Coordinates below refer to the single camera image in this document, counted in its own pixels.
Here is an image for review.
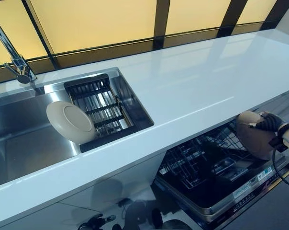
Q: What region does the grey detergent dispenser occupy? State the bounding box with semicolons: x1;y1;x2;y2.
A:
212;159;250;181

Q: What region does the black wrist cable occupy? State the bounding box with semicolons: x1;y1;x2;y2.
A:
270;143;289;188

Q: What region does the yellow window with dark frame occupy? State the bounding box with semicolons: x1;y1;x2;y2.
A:
0;0;286;84

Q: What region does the chrome pull-down kitchen faucet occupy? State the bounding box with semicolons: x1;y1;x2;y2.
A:
0;11;38;85

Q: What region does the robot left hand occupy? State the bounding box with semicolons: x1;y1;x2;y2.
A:
78;214;116;230

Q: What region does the stainless steel sink basin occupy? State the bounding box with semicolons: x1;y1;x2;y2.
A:
0;67;155;190

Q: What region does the black sink drain rack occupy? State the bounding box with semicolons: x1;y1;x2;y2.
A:
63;73;137;153

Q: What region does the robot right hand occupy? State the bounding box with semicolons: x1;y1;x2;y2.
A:
248;111;289;132

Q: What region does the white glossy cabinet door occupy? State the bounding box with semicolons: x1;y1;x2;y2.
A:
252;92;289;117
58;151;166;218

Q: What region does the cream ceramic plate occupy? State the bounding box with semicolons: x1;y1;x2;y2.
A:
235;111;277;161
46;100;96;145

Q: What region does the robot right leg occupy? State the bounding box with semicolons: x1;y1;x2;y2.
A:
150;208;184;230

